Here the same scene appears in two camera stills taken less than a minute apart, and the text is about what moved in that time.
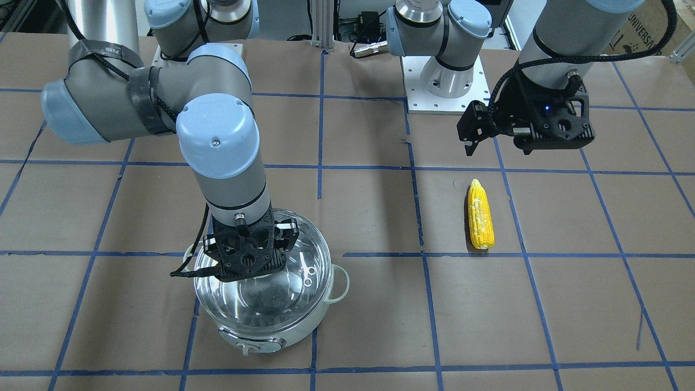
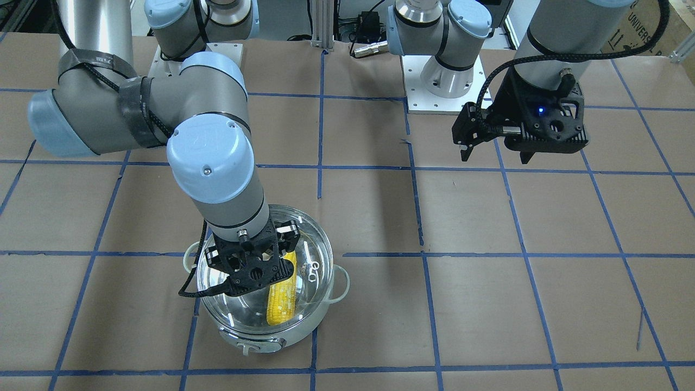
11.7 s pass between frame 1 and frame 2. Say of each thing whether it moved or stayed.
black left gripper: stayed
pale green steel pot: stayed
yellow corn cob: moved
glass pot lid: stayed
